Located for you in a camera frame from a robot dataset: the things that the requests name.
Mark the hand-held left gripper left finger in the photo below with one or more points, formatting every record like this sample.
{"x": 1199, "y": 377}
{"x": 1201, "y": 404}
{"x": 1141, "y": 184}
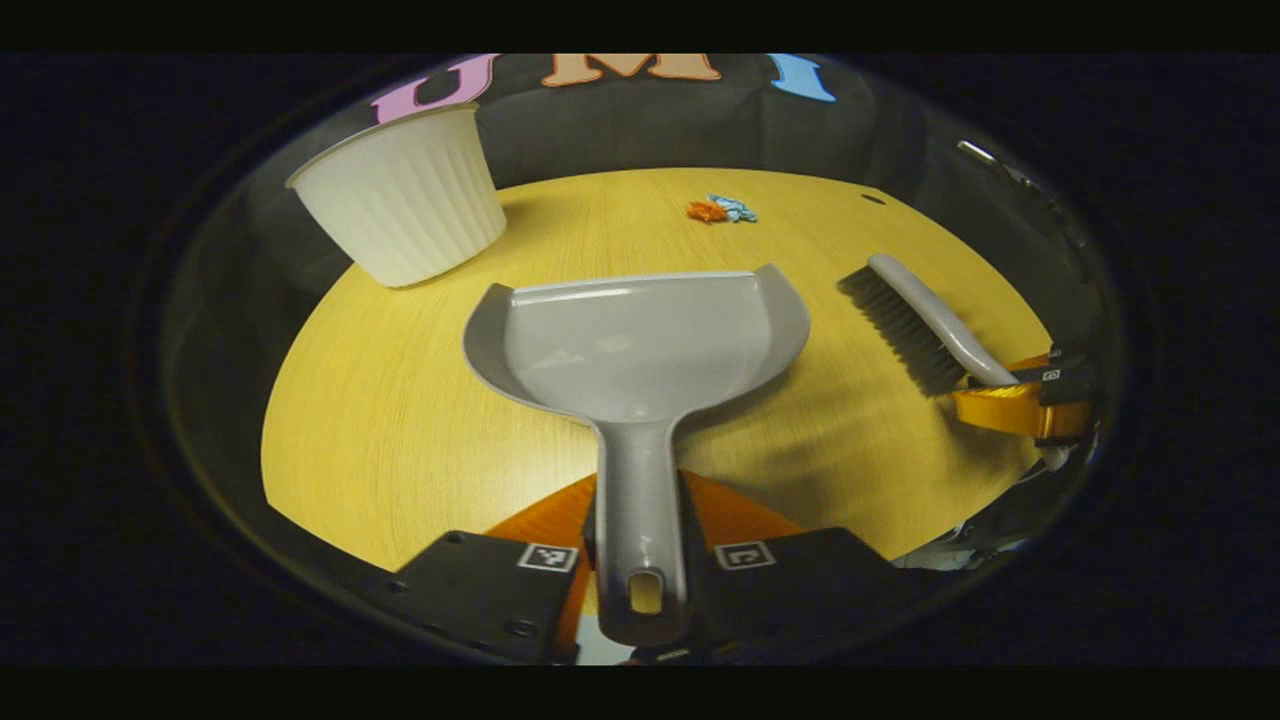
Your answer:
{"x": 480, "y": 595}

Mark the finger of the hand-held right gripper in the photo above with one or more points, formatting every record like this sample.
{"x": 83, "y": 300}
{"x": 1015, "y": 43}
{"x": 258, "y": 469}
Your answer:
{"x": 1010, "y": 410}

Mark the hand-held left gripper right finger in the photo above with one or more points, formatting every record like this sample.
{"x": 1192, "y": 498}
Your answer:
{"x": 800, "y": 590}

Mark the small grey broom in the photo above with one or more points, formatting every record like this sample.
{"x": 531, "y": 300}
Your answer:
{"x": 920, "y": 310}

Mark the grey plastic dustpan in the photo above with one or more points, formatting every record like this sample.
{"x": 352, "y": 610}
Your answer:
{"x": 630, "y": 350}

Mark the blue paper scrap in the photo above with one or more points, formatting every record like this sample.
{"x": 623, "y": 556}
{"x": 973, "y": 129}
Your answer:
{"x": 735, "y": 208}

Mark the orange paper scrap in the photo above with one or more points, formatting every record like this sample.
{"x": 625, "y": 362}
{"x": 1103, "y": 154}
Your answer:
{"x": 705, "y": 211}

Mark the white ribbed garbage bin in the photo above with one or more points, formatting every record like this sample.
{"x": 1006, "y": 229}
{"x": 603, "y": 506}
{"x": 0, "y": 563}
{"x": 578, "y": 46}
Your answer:
{"x": 410, "y": 210}

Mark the wooden desktop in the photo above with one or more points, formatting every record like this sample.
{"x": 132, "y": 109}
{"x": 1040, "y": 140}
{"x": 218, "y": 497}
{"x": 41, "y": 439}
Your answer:
{"x": 400, "y": 430}

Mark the black backdrop cloth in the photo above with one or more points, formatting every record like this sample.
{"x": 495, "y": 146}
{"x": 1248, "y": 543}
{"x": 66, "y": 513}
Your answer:
{"x": 640, "y": 130}

